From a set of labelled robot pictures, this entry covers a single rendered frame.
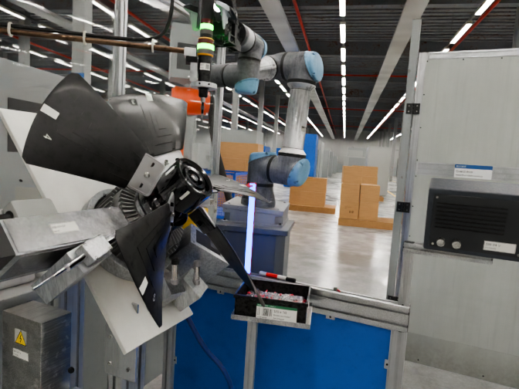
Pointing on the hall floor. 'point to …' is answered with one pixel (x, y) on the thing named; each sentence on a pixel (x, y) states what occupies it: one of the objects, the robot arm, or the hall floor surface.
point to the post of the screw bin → (250, 355)
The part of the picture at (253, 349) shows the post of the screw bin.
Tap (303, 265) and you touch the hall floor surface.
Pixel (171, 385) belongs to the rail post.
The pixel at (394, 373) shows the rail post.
